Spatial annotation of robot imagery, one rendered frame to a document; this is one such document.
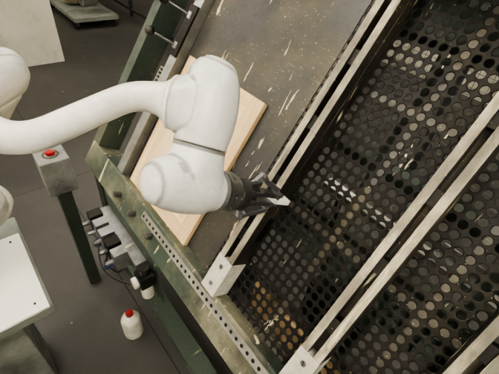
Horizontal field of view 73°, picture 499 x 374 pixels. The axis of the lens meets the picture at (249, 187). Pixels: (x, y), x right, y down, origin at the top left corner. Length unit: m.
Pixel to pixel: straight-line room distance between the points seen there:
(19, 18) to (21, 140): 4.27
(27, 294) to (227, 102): 1.03
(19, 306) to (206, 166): 0.95
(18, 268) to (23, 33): 3.85
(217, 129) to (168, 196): 0.14
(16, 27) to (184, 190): 4.52
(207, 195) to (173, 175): 0.08
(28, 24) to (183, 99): 4.46
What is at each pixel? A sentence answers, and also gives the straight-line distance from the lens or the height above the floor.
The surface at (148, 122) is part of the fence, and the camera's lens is 1.46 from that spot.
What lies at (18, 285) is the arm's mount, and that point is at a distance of 1.44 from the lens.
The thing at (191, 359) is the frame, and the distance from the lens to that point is 1.80.
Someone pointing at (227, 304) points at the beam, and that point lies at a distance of 1.09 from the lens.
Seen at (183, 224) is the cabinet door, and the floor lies 0.94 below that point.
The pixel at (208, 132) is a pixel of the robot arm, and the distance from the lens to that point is 0.59.
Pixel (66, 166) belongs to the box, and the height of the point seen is 0.89.
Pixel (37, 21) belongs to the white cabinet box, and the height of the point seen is 0.50.
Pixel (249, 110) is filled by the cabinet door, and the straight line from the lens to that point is 1.10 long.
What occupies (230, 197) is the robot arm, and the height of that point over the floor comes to 1.39.
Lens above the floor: 1.85
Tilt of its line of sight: 41 degrees down
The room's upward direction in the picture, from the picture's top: 7 degrees clockwise
